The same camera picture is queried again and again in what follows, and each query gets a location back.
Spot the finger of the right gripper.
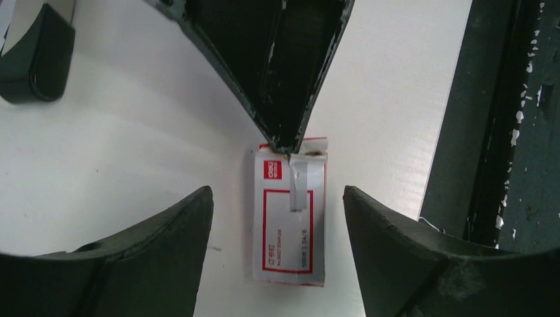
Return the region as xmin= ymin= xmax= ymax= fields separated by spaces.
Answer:
xmin=150 ymin=0 xmax=354 ymax=155
xmin=1 ymin=3 xmax=75 ymax=104

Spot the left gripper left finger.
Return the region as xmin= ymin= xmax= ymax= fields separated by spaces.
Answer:
xmin=1 ymin=186 xmax=213 ymax=316

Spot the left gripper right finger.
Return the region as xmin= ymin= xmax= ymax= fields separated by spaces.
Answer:
xmin=343 ymin=186 xmax=559 ymax=316

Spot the red white staple box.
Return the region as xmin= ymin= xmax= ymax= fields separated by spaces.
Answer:
xmin=252 ymin=137 xmax=328 ymax=287

